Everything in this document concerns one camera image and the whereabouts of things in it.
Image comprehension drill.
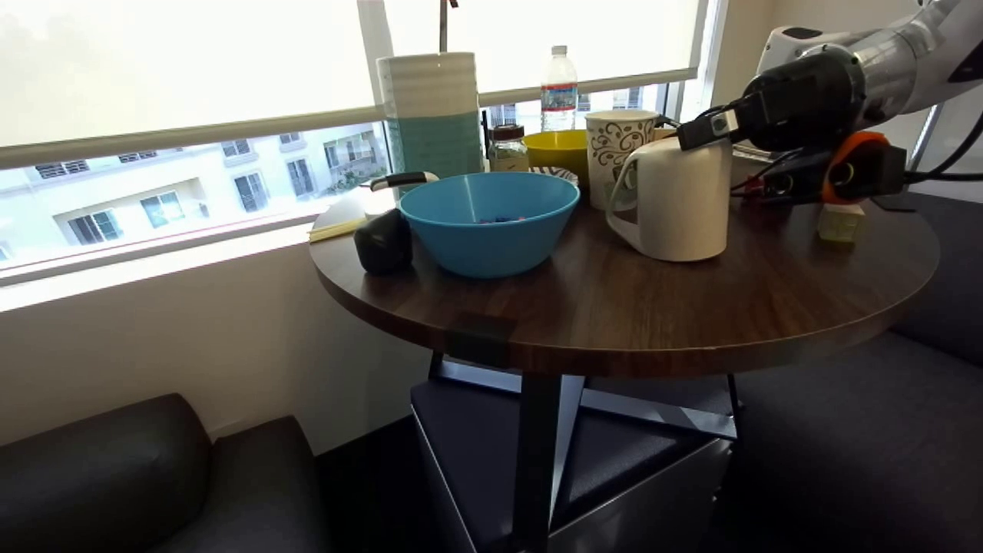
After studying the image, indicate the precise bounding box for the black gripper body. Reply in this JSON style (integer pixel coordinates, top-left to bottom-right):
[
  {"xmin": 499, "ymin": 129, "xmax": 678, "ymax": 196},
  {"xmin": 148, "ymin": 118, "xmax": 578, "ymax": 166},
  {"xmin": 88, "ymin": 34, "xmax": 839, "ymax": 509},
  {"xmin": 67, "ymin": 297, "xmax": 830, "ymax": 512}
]
[{"xmin": 733, "ymin": 42, "xmax": 873, "ymax": 158}]

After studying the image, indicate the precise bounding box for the beige cup with handle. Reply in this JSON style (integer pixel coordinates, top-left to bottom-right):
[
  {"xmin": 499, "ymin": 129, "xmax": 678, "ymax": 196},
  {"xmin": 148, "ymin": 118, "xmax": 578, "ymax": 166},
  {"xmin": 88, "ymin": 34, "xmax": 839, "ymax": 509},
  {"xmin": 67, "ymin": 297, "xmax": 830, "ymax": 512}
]
[{"xmin": 602, "ymin": 132, "xmax": 737, "ymax": 267}]

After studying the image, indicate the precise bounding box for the white patterned cup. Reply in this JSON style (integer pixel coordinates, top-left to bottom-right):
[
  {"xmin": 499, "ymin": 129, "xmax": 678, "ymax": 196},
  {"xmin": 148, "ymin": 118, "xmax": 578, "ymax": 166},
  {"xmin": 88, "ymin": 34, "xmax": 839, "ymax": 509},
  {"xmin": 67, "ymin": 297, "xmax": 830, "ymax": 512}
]
[{"xmin": 582, "ymin": 108, "xmax": 665, "ymax": 215}]

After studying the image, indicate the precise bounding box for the cream letter cube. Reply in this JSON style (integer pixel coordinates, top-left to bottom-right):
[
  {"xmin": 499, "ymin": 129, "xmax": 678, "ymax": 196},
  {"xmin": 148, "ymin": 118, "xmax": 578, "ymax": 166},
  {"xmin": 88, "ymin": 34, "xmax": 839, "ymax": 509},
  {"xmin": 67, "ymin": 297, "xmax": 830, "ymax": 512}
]
[{"xmin": 815, "ymin": 200, "xmax": 867, "ymax": 246}]

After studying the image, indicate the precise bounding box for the yellow bowl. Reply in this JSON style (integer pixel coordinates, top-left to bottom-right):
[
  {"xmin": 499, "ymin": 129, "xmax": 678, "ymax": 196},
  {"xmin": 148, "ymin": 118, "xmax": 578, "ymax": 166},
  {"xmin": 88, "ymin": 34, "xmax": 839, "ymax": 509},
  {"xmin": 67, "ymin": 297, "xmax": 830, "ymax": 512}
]
[{"xmin": 521, "ymin": 127, "xmax": 591, "ymax": 192}]

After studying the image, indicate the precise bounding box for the clear plastic water bottle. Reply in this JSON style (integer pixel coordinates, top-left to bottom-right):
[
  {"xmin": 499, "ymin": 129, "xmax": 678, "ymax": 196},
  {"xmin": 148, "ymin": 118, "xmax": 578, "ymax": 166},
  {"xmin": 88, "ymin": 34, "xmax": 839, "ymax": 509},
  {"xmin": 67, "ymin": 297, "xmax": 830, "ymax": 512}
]
[{"xmin": 536, "ymin": 42, "xmax": 579, "ymax": 135}]

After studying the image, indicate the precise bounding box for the small glass jar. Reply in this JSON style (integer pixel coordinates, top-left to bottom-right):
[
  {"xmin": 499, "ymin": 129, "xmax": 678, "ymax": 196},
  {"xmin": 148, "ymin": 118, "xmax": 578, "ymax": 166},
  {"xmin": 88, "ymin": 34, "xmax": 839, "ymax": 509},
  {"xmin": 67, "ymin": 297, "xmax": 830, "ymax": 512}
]
[{"xmin": 486, "ymin": 124, "xmax": 532, "ymax": 174}]

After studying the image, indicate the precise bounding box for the blue plastic bowl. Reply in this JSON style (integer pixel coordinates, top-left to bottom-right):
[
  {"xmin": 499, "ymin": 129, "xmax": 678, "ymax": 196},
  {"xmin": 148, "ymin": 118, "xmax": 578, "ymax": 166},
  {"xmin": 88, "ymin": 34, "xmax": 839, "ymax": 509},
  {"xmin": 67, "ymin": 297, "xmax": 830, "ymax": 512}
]
[{"xmin": 397, "ymin": 169, "xmax": 582, "ymax": 283}]

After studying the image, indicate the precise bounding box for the white and teal stacked container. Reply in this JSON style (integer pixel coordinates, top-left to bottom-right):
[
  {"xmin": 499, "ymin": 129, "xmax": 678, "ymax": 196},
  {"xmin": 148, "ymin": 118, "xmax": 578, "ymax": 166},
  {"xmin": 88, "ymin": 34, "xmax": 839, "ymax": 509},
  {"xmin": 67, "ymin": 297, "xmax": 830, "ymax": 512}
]
[{"xmin": 379, "ymin": 49, "xmax": 486, "ymax": 177}]

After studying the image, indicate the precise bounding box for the dark round avocado-like object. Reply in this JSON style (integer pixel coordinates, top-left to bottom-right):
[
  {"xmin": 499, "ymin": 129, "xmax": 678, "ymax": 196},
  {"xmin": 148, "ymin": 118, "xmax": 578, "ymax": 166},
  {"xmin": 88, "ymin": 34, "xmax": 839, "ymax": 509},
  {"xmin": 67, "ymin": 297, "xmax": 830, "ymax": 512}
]
[{"xmin": 353, "ymin": 206, "xmax": 418, "ymax": 277}]

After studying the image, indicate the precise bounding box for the black upholstered bench seat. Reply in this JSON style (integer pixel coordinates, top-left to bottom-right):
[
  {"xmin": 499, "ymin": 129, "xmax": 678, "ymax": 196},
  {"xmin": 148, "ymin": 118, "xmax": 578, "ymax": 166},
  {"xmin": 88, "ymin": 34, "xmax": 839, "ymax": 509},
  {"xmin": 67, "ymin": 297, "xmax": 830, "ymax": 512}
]
[{"xmin": 716, "ymin": 182, "xmax": 983, "ymax": 553}]

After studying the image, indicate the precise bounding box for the yellow flat pad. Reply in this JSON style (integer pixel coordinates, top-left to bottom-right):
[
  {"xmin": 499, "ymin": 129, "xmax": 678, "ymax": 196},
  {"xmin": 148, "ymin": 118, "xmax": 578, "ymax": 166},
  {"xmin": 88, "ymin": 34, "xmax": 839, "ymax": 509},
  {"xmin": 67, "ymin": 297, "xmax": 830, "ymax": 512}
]
[{"xmin": 308, "ymin": 209, "xmax": 375, "ymax": 246}]

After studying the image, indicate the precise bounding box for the white building outside window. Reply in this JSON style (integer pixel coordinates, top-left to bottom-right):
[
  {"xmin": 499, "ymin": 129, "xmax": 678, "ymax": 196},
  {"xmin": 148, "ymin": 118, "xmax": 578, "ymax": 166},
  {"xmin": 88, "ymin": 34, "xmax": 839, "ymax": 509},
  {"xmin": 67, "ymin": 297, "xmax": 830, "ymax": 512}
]
[{"xmin": 0, "ymin": 119, "xmax": 398, "ymax": 271}]

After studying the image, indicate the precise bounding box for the black leather sofa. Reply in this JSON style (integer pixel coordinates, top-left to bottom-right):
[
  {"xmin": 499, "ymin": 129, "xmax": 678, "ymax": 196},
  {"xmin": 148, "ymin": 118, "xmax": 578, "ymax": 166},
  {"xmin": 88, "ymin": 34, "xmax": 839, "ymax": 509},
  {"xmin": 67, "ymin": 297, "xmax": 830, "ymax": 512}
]
[{"xmin": 0, "ymin": 390, "xmax": 330, "ymax": 553}]

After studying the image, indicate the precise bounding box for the orange and black wrist camera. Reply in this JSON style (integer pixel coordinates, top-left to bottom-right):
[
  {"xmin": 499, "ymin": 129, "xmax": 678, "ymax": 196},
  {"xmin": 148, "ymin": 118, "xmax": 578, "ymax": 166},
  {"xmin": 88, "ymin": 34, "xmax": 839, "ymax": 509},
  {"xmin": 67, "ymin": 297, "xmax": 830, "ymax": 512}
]
[{"xmin": 757, "ymin": 129, "xmax": 911, "ymax": 206}]

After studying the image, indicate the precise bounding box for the black cable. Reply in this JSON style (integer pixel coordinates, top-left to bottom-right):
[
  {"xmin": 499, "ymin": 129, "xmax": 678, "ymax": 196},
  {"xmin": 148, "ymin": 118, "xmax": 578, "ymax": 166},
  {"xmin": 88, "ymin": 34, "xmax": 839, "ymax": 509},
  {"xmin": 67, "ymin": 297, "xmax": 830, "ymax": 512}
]
[{"xmin": 903, "ymin": 110, "xmax": 983, "ymax": 187}]

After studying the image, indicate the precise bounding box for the black-handled utensil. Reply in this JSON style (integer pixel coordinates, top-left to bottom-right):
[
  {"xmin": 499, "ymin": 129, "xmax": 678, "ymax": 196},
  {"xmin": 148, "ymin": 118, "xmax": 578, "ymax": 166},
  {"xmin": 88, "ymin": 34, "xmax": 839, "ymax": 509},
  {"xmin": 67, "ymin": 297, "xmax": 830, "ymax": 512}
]
[{"xmin": 366, "ymin": 169, "xmax": 441, "ymax": 196}]

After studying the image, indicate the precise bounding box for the black table pedestal leg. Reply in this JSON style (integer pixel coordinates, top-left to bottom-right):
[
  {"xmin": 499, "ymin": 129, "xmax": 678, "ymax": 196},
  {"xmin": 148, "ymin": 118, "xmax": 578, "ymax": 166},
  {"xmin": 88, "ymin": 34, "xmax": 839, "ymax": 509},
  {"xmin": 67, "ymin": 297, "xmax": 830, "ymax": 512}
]
[{"xmin": 510, "ymin": 373, "xmax": 589, "ymax": 553}]

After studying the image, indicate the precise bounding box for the white window frame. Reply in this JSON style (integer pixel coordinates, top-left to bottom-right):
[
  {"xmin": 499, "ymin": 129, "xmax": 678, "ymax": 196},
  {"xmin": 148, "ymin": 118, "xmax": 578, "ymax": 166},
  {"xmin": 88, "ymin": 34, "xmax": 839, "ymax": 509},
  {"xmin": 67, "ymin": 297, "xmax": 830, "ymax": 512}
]
[{"xmin": 0, "ymin": 0, "xmax": 730, "ymax": 292}]

